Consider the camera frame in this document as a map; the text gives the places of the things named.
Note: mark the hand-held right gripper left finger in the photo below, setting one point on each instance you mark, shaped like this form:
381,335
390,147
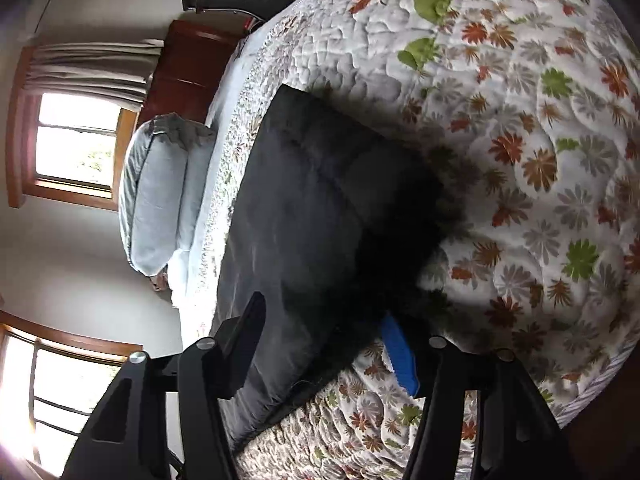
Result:
235,355

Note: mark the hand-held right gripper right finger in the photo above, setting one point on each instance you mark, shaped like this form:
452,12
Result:
400,350

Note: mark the black pants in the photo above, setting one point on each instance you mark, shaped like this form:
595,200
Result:
310,210

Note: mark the pile of clothes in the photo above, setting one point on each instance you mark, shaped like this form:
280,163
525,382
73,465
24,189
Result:
160,281

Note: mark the light blue pillow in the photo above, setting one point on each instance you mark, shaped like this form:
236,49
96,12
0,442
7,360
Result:
200,180

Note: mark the light blue folded duvet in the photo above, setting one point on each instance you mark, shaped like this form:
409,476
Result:
150,195

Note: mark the large wooden framed window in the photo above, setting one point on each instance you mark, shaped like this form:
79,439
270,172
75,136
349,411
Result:
55,385

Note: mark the light blue bed sheet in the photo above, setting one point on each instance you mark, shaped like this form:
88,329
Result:
227,95

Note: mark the floral quilted bedspread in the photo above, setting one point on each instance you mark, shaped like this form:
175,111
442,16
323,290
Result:
525,110

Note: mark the small wooden framed window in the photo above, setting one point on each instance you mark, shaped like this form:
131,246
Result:
75,135

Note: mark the dark wooden headboard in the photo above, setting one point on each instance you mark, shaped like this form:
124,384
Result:
190,60

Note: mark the beige curtain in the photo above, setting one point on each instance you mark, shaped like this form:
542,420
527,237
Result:
90,70

